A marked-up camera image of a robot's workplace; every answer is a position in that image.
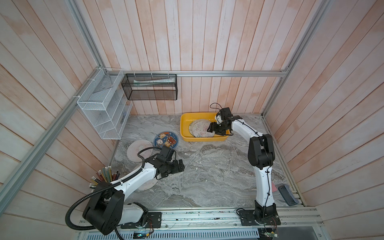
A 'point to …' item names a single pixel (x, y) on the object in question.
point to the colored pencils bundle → (105, 175)
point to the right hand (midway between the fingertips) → (210, 130)
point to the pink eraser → (274, 188)
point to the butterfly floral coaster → (198, 128)
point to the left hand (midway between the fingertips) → (177, 170)
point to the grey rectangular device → (288, 196)
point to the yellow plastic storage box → (187, 118)
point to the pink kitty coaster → (134, 148)
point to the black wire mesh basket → (150, 86)
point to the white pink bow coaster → (147, 185)
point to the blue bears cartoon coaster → (166, 138)
